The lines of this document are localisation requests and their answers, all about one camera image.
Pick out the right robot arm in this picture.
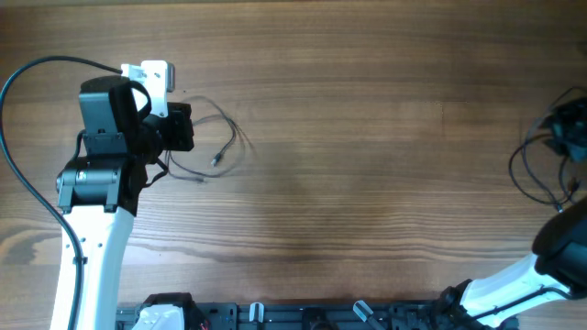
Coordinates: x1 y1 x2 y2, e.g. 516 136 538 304
430 97 586 329

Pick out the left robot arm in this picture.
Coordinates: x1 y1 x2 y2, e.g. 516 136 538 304
50 73 194 329

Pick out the grey clamp lever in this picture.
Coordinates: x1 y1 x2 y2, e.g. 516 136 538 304
352 300 373 323
249 302 265 324

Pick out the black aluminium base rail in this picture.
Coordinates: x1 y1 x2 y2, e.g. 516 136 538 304
114 291 519 330

